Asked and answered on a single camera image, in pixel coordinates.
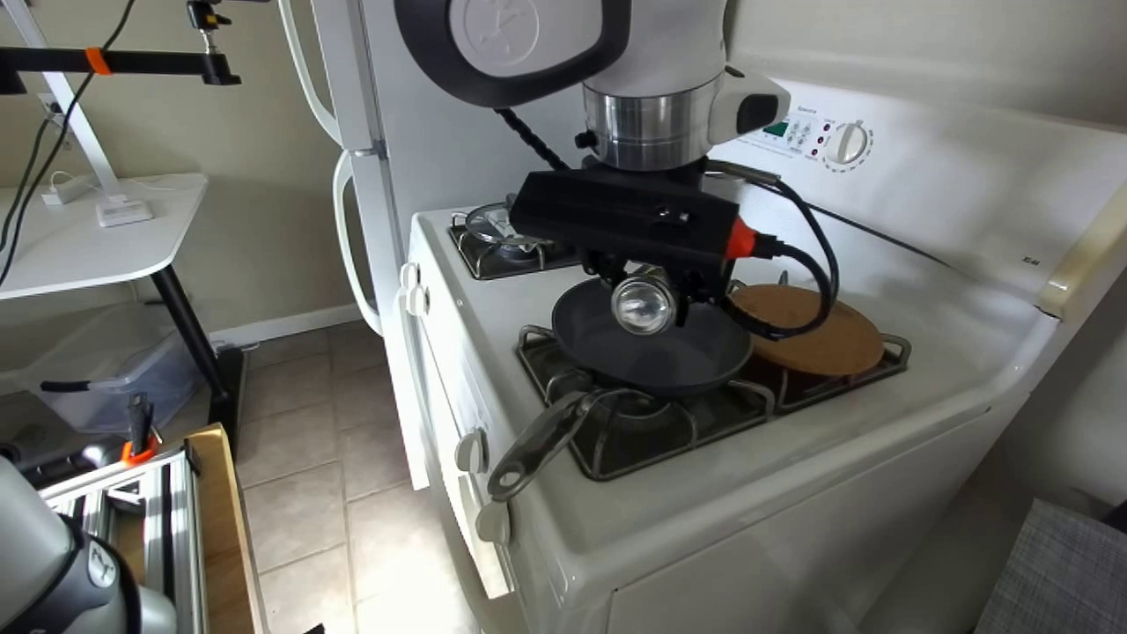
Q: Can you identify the white stove timer knob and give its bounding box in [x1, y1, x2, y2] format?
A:
[824, 118, 877, 168]

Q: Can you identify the clear plastic storage bin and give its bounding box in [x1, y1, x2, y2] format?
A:
[0, 310, 206, 437]

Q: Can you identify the white refrigerator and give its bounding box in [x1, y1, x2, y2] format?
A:
[274, 0, 593, 497]

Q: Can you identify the black cast iron burner grate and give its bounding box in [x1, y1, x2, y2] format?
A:
[510, 279, 915, 488]
[443, 199, 593, 282]

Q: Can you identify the black mount clamp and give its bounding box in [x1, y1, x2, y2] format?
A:
[187, 0, 235, 32]

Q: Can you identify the white stand pole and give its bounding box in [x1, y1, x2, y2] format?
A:
[4, 0, 121, 191]

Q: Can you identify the dark grey frying pan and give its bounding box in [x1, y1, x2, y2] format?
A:
[487, 276, 756, 506]

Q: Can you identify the round brown cork trivet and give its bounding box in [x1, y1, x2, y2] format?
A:
[734, 282, 890, 380]

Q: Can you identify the white gas stove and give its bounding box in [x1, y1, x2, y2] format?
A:
[399, 66, 1127, 634]

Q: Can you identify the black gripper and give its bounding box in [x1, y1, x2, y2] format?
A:
[573, 245, 721, 329]

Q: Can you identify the grey woven mat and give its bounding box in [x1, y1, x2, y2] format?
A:
[973, 497, 1127, 634]

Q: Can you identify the orange handled clamp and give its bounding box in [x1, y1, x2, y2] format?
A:
[121, 391, 170, 468]

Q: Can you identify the glass pot lid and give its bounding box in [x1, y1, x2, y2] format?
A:
[463, 193, 521, 255]

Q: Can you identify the small white box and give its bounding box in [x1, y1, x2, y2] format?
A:
[97, 191, 154, 230]

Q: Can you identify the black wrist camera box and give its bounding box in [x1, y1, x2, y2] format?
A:
[507, 168, 752, 267]

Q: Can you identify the white table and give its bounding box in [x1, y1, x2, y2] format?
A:
[0, 172, 244, 450]

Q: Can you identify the thin black hanging cable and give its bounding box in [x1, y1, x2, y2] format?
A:
[0, 0, 136, 284]

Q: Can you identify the black bar with orange tape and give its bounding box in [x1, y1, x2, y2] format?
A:
[0, 43, 244, 100]

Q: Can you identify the aluminium profile frame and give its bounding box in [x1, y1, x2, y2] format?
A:
[32, 450, 209, 634]

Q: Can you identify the white stove burner knob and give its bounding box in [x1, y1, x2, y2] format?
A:
[473, 497, 516, 547]
[455, 428, 498, 482]
[399, 262, 430, 320]

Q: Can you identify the wooden board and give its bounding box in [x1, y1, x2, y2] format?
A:
[187, 423, 267, 634]

